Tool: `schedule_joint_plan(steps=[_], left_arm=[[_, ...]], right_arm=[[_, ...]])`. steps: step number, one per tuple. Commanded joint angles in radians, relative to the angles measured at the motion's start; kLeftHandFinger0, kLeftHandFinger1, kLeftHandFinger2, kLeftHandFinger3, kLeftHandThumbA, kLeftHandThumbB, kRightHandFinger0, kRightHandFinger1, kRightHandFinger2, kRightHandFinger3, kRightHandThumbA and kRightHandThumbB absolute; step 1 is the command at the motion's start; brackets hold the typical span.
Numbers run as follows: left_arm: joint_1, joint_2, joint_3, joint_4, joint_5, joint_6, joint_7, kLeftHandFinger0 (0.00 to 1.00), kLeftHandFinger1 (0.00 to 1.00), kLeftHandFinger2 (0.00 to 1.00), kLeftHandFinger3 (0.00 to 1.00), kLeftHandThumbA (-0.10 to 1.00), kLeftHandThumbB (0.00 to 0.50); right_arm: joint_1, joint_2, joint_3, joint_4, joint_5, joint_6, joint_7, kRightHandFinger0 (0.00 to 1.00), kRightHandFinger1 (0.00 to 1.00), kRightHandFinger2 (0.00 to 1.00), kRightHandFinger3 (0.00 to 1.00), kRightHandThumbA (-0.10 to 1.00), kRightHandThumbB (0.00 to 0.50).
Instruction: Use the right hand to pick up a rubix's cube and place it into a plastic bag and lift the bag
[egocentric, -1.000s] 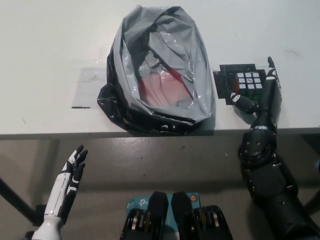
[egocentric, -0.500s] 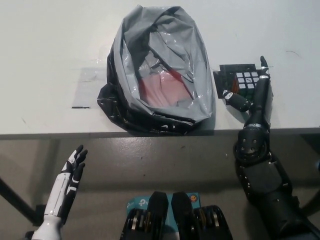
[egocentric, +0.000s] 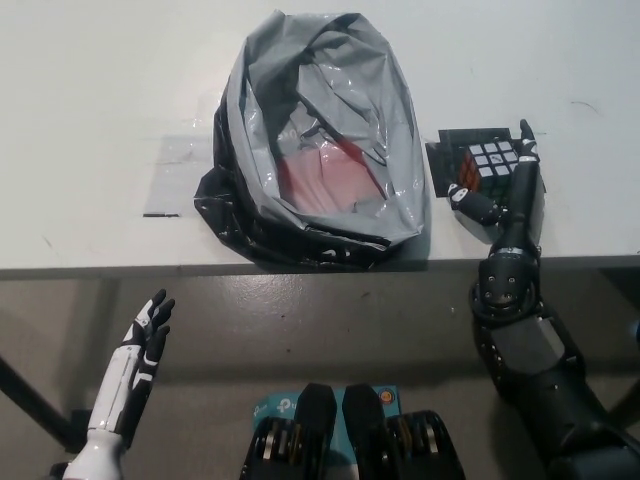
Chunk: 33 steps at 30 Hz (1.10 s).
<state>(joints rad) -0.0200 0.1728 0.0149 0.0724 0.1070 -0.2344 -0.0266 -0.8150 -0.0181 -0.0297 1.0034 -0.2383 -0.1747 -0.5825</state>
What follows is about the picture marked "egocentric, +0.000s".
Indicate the clear tape patch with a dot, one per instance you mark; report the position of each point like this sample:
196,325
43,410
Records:
175,175

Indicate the grey black plastic bag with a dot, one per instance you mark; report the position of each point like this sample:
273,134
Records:
250,125

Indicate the black table leg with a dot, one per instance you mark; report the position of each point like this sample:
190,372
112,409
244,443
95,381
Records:
30,395
627,395

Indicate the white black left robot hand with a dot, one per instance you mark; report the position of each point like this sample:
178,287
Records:
122,380

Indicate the robot torso black blocks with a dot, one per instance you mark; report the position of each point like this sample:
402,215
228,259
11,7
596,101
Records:
315,415

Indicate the red flat packet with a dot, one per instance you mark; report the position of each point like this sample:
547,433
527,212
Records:
325,185

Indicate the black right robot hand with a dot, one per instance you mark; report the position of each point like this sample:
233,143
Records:
525,220

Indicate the black tape square marker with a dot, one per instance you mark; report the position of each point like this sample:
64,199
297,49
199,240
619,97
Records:
442,160

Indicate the rubik's cube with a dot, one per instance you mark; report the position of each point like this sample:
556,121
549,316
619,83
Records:
487,160

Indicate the short black tape strip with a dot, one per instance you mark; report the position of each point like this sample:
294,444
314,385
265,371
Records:
162,215

